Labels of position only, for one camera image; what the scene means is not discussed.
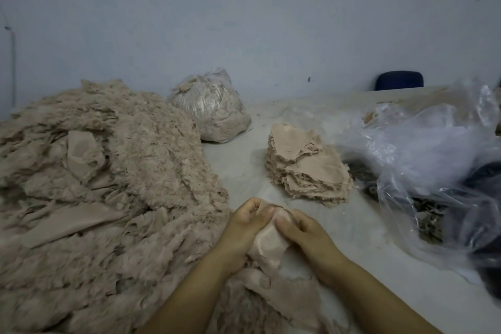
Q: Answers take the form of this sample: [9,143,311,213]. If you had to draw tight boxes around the person's left forearm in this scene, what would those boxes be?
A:
[137,255,236,334]

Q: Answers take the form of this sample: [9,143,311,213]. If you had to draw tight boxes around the beige scrap strips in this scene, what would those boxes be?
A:
[207,263,353,334]

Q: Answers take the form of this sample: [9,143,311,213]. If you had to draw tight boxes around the blue chair back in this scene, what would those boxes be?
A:
[373,70,425,91]

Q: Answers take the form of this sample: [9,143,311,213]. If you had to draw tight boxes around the large clear plastic bag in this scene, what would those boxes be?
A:
[340,79,501,295]

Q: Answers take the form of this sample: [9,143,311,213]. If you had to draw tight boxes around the clear bag of beige scraps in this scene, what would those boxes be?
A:
[168,68,253,144]

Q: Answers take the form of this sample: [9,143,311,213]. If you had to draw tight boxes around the person's right hand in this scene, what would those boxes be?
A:
[274,207,349,284]

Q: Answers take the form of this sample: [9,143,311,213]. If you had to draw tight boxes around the person's right forearm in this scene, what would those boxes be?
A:
[325,259,443,334]

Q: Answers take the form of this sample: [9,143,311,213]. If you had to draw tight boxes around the person's left hand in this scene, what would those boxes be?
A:
[211,197,277,272]

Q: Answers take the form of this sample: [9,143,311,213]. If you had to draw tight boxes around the large pile beige fabric scraps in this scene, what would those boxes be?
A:
[0,79,232,334]

